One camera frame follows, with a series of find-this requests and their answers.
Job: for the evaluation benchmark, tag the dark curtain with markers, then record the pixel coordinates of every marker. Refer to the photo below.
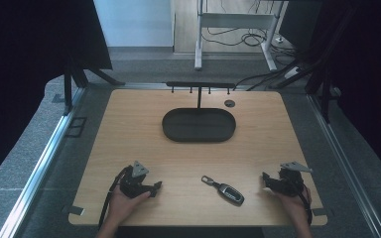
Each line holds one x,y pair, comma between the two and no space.
20,66
367,82

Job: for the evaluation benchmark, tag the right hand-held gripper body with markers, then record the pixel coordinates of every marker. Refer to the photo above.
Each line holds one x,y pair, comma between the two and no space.
287,183

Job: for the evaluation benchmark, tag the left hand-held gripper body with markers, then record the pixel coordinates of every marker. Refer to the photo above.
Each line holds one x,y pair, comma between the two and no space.
131,185

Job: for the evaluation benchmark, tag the white metal desk frame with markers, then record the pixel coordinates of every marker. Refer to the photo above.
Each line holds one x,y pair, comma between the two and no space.
234,20

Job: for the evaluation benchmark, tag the dark monitor panel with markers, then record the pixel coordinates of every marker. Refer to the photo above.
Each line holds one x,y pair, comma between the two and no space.
297,23

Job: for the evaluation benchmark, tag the black round table grommet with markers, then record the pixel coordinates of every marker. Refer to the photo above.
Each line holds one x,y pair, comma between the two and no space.
229,103

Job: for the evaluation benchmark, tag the black key rack with tray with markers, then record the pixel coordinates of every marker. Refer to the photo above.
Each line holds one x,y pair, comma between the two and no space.
198,125

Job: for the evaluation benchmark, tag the person's right hand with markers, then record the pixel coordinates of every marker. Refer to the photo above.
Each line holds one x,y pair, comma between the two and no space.
292,208

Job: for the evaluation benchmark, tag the white power strip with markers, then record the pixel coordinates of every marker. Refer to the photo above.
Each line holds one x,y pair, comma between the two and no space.
291,72

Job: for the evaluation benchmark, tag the black metal stand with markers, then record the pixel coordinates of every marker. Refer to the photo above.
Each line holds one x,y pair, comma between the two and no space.
324,89
76,77

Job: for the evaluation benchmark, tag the aluminium rail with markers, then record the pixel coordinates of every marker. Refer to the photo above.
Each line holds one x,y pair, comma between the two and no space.
39,165
344,158
139,86

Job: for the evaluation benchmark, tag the person's left hand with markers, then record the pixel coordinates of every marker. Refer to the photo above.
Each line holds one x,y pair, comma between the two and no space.
122,206

